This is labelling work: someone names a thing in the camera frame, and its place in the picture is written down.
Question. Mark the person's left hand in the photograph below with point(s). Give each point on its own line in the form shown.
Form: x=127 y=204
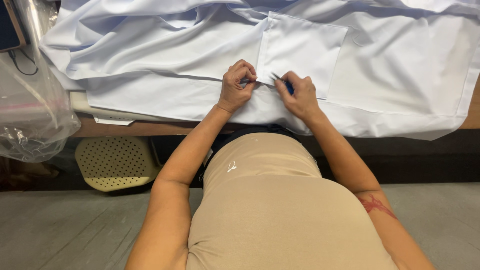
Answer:
x=232 y=92

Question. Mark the cream perforated plastic stool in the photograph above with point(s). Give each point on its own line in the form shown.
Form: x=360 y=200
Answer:
x=112 y=163

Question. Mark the clear plastic bag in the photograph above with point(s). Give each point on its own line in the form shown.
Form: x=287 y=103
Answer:
x=26 y=105

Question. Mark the white coat garment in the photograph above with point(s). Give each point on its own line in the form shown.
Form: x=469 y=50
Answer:
x=157 y=52

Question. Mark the person's beige top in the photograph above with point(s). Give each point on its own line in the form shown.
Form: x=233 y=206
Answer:
x=277 y=217

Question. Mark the white thread scrap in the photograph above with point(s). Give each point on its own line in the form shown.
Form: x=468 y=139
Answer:
x=231 y=167

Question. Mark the dark wood-framed device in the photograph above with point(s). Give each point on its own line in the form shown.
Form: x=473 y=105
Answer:
x=9 y=26

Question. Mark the person's right hand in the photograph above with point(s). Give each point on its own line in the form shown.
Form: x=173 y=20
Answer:
x=302 y=99

